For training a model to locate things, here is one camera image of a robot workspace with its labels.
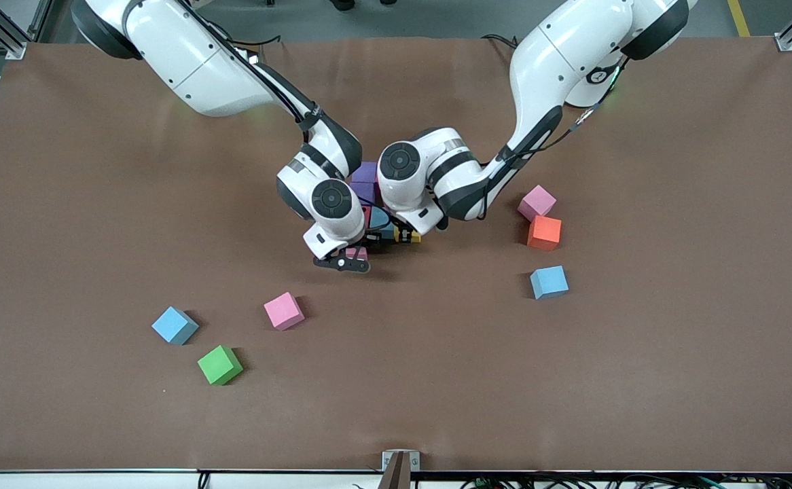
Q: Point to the blue foam block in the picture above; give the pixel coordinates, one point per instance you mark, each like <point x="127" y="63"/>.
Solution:
<point x="174" y="325"/>
<point x="388" y="231"/>
<point x="549" y="282"/>

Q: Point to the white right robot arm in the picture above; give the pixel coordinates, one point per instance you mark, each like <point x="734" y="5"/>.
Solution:
<point x="331" y="204"/>

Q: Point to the orange foam block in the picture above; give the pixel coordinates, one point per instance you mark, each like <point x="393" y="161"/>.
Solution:
<point x="544" y="232"/>

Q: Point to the pink foam block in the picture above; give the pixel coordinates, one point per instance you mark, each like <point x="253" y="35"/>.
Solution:
<point x="537" y="203"/>
<point x="356" y="254"/>
<point x="284" y="311"/>

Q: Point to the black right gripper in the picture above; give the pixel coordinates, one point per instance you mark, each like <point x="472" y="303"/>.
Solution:
<point x="373" y="239"/>

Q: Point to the green foam block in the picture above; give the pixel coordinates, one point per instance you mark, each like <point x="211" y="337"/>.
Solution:
<point x="219" y="365"/>

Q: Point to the red foam block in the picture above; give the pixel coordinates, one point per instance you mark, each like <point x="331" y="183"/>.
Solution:
<point x="366" y="216"/>

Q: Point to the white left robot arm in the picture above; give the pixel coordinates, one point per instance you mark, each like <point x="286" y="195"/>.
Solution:
<point x="409" y="170"/>

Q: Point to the yellow foam block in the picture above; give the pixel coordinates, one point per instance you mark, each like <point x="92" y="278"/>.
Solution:
<point x="416" y="238"/>

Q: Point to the purple foam block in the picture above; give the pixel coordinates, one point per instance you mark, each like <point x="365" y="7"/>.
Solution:
<point x="367" y="170"/>
<point x="362" y="191"/>

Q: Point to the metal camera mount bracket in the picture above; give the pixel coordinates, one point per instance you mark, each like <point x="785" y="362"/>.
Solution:
<point x="399" y="468"/>

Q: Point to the brown table mat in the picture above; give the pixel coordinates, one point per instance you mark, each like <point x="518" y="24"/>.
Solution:
<point x="396" y="380"/>

